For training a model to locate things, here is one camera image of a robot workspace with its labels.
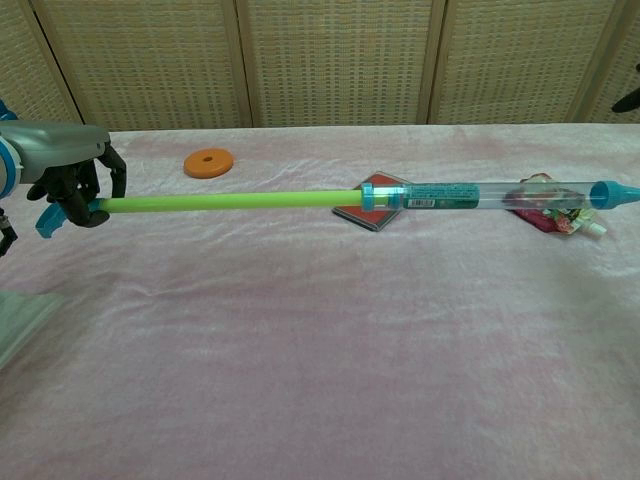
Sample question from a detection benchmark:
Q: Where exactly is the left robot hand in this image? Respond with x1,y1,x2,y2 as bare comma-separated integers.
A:
17,123,129,229

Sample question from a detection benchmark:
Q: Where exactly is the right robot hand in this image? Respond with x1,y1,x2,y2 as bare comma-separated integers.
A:
611,89,640,114

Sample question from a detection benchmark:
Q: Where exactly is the green and blue water pump toy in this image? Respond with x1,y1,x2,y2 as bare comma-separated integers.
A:
34,187,401,239

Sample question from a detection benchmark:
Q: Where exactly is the clear plastic tube with label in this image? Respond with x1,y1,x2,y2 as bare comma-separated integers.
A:
360,178,640,212

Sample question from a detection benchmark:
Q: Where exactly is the woven folding screen panel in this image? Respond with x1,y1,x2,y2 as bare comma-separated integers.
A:
234,0,447,129
567,0,640,124
0,0,86,134
427,0,624,126
30,0,254,133

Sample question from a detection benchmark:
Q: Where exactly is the red strawberry drink pouch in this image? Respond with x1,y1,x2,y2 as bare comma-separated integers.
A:
503,172,609,241

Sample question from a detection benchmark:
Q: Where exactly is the orange plastic disc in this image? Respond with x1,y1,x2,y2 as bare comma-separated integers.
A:
182,148,236,180

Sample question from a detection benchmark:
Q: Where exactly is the red ink pad case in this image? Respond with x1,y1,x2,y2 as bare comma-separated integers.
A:
331,171,407,234

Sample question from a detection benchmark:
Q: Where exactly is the pink fleece table cloth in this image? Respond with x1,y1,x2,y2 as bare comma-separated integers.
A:
0,119,640,480

